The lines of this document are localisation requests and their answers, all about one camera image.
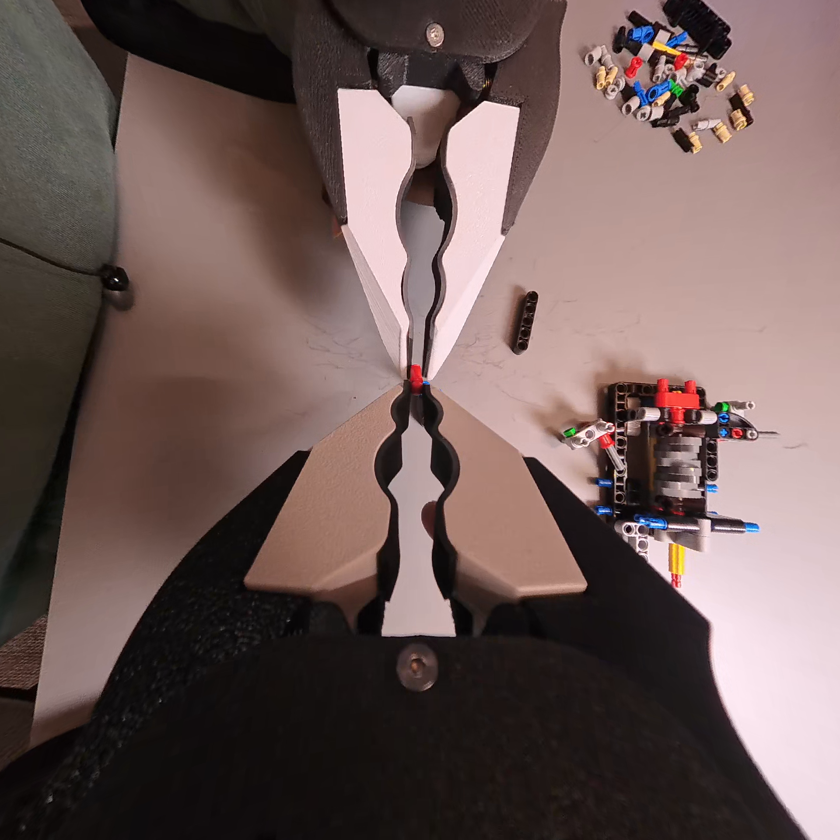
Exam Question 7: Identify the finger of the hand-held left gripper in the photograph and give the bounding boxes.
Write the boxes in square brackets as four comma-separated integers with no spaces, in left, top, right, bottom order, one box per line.
[336,87,416,366]
[422,100,521,370]

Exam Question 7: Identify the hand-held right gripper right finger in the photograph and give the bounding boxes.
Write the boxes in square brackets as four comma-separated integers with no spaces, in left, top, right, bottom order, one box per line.
[423,386,588,632]

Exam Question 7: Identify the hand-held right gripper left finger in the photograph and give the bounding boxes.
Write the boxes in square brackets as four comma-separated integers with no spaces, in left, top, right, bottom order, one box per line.
[244,382,408,632]

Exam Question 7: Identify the lego chassis assembly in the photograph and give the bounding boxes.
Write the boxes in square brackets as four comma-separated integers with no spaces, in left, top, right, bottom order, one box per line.
[561,377,782,588]

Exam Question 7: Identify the black five-hole lego beam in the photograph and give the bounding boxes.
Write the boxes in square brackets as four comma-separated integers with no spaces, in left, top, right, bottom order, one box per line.
[511,290,540,355]

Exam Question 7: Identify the pile of small lego pieces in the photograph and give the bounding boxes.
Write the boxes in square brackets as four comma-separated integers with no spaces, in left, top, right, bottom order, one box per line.
[584,0,757,155]

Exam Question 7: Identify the person's left hand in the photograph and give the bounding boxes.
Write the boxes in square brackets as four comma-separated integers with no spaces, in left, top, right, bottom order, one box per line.
[410,166,448,213]

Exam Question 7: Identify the black cord with round end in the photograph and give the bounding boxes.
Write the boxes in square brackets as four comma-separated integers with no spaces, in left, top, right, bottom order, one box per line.
[0,238,135,311]

